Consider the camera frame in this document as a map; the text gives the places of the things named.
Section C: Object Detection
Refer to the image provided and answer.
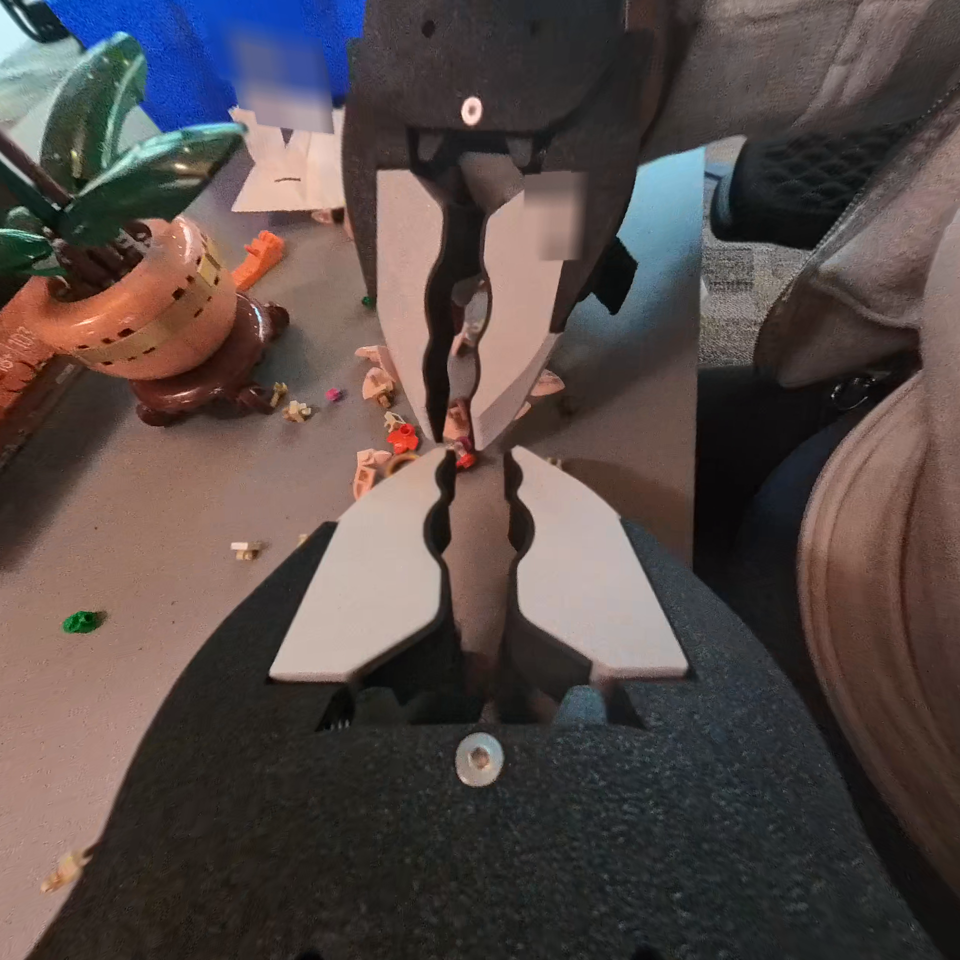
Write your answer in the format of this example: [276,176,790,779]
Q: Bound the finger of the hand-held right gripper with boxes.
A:
[373,168,460,444]
[468,187,590,451]

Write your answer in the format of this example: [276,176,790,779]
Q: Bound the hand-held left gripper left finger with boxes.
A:
[267,448,460,685]

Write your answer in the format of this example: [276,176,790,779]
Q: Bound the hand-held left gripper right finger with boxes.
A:
[504,447,691,685]

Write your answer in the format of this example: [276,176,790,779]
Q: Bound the grey desk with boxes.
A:
[0,71,708,960]

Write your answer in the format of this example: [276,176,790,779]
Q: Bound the scattered pale pink petal bricks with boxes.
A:
[311,208,567,502]

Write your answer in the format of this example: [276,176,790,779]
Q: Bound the orange brick separator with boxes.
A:
[231,228,288,292]

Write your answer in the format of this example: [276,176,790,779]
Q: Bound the person's pale shirt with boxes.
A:
[795,367,960,901]

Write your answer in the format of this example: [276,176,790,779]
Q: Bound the blue plastic bin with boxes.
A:
[51,0,366,136]

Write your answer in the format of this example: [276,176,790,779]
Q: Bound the black quilted cloth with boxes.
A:
[708,123,927,252]

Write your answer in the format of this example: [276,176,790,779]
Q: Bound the person's grey jacket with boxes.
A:
[750,75,960,391]

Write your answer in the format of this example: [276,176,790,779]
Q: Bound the orchid picture cardboard box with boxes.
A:
[0,288,84,470]

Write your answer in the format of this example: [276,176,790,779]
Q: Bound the metal key ring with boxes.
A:
[831,371,877,412]

